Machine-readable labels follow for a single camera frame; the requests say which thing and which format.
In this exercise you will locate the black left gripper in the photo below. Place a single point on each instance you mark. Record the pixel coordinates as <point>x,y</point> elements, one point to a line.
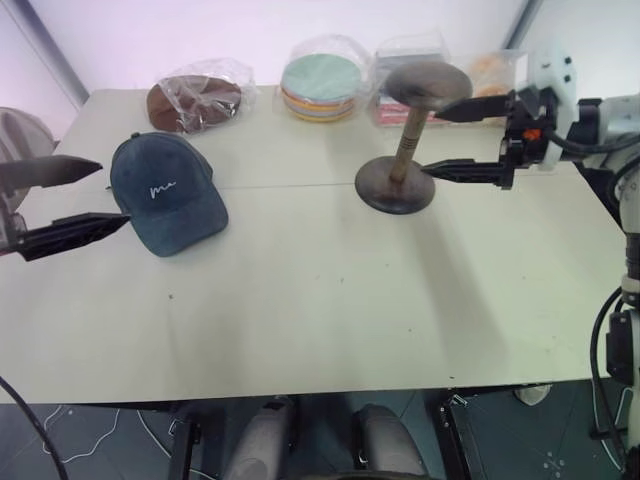
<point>9,227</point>

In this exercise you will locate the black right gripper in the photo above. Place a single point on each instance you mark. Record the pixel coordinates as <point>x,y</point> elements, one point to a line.
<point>525,145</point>

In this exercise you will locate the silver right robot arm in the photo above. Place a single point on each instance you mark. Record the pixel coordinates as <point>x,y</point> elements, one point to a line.
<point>622,115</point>

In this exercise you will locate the bag of orange items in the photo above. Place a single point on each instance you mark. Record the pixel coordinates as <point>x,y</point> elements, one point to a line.
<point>492,70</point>

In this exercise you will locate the navy blue baseball cap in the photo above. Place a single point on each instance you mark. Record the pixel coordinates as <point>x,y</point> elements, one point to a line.
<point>165,200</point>

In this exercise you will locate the clear plastic box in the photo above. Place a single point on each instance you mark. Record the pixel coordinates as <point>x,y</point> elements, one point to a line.
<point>395,55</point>

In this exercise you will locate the stack of colourful round pads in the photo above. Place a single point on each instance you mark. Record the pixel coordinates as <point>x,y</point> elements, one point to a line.
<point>320,75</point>

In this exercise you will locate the clear crinkled plastic bag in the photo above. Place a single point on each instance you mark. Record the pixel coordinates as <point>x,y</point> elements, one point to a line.
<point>240,80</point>

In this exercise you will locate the white shoe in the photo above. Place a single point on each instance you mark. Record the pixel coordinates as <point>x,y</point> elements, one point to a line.
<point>534,395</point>

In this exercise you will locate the dark grey rounded shape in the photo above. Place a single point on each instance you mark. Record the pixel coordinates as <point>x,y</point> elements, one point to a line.
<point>262,440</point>
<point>387,440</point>

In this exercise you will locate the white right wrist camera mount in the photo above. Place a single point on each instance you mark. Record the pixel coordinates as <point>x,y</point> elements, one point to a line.
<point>555,70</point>

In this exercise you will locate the black table frame leg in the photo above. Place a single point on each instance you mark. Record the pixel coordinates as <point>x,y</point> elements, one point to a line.
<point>187,440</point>
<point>456,440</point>

